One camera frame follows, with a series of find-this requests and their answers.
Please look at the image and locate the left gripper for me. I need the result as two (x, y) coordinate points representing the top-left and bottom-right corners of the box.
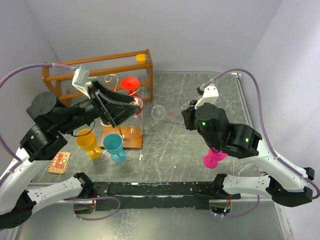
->
(56, 78), (142, 134)

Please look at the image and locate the red plastic wine glass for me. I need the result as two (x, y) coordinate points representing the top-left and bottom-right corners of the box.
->
(120, 76), (140, 98)

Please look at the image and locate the clear flute glass one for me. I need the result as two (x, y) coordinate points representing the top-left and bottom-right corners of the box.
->
(130, 115), (144, 138)

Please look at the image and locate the clear flute glass three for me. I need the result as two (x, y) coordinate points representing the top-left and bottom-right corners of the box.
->
(151, 104), (185, 124)

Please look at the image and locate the clear flute glass two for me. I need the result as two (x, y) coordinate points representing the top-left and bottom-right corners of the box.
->
(130, 96), (144, 116)

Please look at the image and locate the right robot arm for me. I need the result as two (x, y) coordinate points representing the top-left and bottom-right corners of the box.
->
(181, 100), (315, 208)

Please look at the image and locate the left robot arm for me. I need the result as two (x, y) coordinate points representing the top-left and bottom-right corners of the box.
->
(0, 80), (140, 229)

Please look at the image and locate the blue plastic wine glass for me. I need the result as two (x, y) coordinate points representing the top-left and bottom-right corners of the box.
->
(103, 133), (127, 163)

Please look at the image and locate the yellow plastic wine glass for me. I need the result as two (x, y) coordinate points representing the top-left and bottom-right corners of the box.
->
(75, 129), (103, 159)

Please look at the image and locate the pink plastic wine glass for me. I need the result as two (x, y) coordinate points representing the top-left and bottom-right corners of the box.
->
(203, 148), (228, 169)

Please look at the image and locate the orange wooden shelf rack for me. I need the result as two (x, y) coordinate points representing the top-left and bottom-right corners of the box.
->
(42, 49), (154, 106)

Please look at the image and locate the yellow block on shelf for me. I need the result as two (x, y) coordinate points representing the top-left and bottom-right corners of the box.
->
(135, 54), (148, 64)

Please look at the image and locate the gold wire wine glass rack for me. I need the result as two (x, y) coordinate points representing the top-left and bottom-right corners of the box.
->
(100, 74), (143, 149)

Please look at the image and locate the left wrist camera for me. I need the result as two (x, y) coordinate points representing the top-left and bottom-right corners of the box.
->
(71, 65), (91, 99)

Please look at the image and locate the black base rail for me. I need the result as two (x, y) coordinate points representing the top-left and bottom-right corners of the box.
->
(78, 181), (228, 211)

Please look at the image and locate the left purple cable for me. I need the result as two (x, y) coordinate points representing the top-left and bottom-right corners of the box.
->
(0, 62), (78, 186)

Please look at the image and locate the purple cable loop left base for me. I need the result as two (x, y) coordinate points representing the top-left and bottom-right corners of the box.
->
(66, 196), (121, 222)

